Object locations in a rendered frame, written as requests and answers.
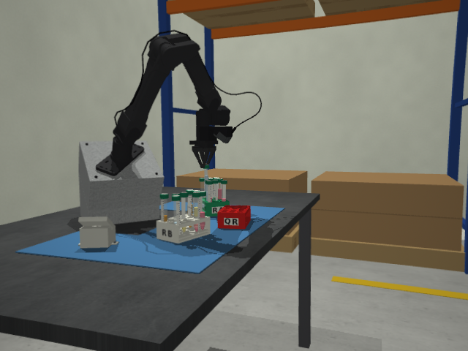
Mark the red rack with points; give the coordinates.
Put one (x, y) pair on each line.
(234, 216)

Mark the blue bench mat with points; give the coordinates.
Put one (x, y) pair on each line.
(145, 250)

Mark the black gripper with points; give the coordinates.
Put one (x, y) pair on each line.
(203, 147)

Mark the white test tube rack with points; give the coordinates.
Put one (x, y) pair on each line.
(170, 232)

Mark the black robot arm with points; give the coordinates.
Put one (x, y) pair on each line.
(166, 51)

